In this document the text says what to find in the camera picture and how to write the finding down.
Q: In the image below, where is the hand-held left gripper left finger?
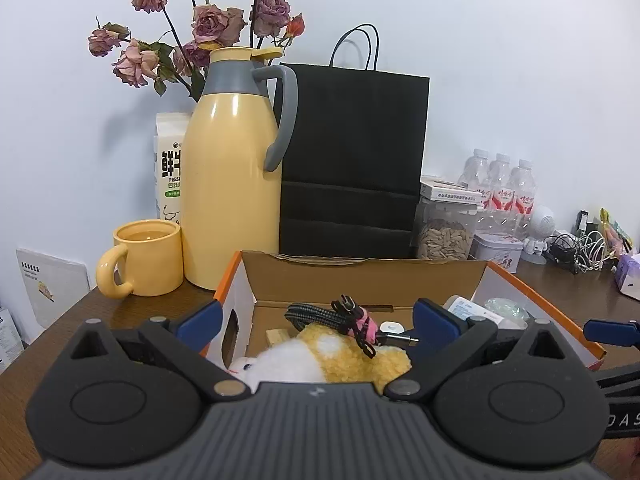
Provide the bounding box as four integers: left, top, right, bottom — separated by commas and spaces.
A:
70, 299, 251, 402

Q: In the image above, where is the yellow mug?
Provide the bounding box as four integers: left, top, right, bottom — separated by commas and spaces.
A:
96, 219, 183, 299

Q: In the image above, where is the yellow thermos jug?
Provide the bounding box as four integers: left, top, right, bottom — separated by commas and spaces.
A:
181, 46, 299, 292

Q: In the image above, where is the black braided cable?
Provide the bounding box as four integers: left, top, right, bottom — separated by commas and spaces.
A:
284, 294, 423, 358

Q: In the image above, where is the clear water bottle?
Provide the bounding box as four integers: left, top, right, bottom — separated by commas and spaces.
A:
457, 148, 493, 233
484, 152, 513, 236
507, 159, 538, 238

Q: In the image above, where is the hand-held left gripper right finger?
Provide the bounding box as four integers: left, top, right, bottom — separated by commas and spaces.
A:
382, 299, 573, 403

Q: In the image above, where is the blue and white box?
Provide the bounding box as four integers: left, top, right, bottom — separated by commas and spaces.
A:
0, 307, 23, 366

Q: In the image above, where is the purple tissue box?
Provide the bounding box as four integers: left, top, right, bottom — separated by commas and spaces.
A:
612, 252, 640, 303

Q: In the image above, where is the tangle of charger cables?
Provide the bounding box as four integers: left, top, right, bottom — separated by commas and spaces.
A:
542, 209, 608, 276

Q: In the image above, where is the white and yellow plush hamster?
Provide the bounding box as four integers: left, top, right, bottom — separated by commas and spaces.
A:
227, 322, 413, 396

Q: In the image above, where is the white plastic bottle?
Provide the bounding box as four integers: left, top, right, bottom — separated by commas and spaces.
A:
444, 295, 506, 326

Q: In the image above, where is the white board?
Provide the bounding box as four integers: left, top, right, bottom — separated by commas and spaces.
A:
16, 247, 92, 331

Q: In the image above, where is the dried rose bouquet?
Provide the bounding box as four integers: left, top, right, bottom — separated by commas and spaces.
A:
87, 0, 306, 98

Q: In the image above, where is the flat white box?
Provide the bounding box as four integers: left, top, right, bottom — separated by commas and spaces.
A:
419, 175, 482, 206

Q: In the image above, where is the clear plastic bag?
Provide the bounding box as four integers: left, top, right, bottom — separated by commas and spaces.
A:
484, 297, 533, 328

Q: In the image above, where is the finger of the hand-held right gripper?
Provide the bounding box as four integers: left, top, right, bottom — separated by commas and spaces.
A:
595, 362, 640, 393
583, 319, 640, 349

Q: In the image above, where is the white tin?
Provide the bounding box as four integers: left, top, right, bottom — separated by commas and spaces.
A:
470, 231, 523, 274

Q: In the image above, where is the colourful snack packet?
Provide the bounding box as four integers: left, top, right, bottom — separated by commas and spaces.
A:
599, 207, 633, 256

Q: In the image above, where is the red cardboard box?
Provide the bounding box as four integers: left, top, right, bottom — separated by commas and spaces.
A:
210, 250, 608, 376

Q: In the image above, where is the white milk carton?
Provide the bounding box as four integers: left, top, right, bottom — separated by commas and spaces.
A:
152, 111, 193, 221

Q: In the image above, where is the pink strap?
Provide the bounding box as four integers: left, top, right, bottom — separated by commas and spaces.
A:
347, 307, 381, 348

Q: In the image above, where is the small white robot figurine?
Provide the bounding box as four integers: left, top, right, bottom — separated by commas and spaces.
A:
521, 205, 557, 266

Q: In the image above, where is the black paper bag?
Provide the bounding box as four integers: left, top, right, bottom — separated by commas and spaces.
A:
272, 23, 431, 260

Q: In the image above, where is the clear jar of seeds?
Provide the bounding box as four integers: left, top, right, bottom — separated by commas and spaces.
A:
412, 195, 478, 262

